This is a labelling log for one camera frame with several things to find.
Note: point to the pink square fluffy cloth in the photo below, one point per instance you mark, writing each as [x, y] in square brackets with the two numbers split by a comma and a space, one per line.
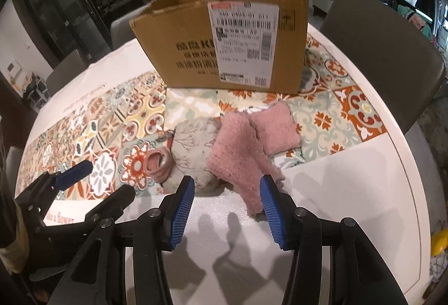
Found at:
[276, 129]

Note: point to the light grey dining chair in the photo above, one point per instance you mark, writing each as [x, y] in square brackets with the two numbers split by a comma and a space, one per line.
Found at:
[121, 31]

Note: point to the pink ribbed sock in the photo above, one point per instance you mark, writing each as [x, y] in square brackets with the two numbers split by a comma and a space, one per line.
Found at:
[158, 164]

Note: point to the white low cabinet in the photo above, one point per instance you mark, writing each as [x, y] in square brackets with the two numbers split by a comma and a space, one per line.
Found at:
[321, 7]

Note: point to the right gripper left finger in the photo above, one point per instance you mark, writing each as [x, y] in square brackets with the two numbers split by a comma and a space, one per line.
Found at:
[176, 209]

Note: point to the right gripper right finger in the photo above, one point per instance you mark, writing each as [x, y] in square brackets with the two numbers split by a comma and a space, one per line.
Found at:
[278, 210]

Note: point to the grey chair at left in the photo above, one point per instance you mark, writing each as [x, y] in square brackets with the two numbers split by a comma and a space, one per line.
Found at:
[70, 67]

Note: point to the yellow plastic toy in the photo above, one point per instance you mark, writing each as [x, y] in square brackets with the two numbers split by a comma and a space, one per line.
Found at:
[439, 242]

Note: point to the brown cardboard box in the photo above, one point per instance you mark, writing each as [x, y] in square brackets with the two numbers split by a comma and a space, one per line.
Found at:
[254, 45]

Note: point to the pink fluffy towel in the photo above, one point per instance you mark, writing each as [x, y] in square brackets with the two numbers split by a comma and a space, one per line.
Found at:
[237, 157]

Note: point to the floral white cloth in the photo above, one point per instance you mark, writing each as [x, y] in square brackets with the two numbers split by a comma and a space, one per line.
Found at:
[192, 144]

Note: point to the dark grey dining chair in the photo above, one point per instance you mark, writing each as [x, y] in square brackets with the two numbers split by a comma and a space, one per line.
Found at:
[402, 65]

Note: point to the colourful patterned table mat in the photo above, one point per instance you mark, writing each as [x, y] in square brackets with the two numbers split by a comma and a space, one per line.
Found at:
[119, 108]

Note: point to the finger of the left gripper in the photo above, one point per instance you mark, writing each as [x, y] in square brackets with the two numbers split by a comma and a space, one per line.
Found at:
[113, 206]
[73, 175]

